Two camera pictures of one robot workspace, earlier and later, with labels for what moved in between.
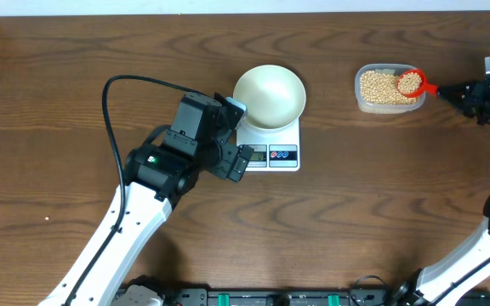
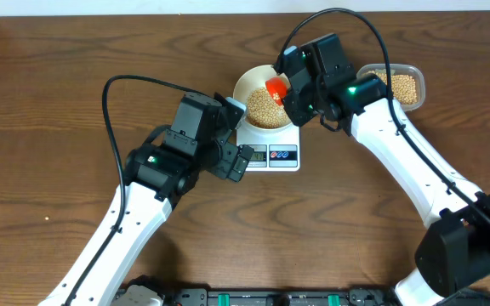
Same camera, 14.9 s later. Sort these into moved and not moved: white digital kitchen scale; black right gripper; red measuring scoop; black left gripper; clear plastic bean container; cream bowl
Moved: black right gripper; red measuring scoop
Not moved: cream bowl; clear plastic bean container; black left gripper; white digital kitchen scale
